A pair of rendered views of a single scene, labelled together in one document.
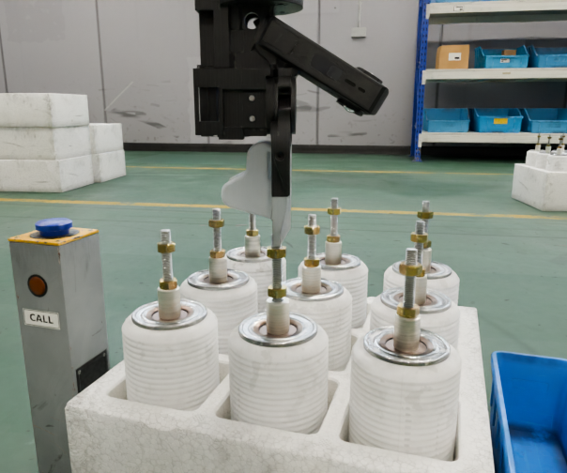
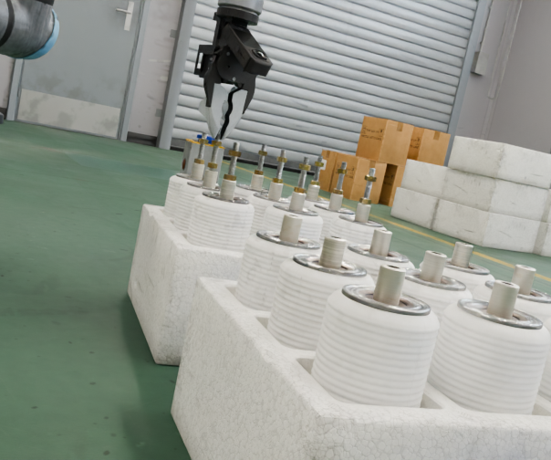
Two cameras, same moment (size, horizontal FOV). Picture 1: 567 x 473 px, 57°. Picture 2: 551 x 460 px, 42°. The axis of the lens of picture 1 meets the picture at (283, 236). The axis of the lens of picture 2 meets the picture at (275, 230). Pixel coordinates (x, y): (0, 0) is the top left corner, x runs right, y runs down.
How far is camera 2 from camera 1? 1.06 m
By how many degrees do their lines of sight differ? 52
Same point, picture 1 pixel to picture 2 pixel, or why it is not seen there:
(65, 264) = (192, 153)
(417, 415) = (194, 220)
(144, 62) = not seen: outside the picture
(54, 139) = (494, 191)
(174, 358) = (174, 191)
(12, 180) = (446, 223)
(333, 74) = (236, 49)
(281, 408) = (179, 216)
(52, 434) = not seen: hidden behind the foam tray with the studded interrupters
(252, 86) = (210, 53)
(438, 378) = (206, 203)
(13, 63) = not seen: outside the picture
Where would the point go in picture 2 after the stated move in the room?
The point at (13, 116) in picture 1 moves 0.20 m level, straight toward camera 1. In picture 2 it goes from (469, 162) to (461, 159)
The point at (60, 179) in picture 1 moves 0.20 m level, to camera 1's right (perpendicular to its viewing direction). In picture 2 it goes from (484, 233) to (517, 242)
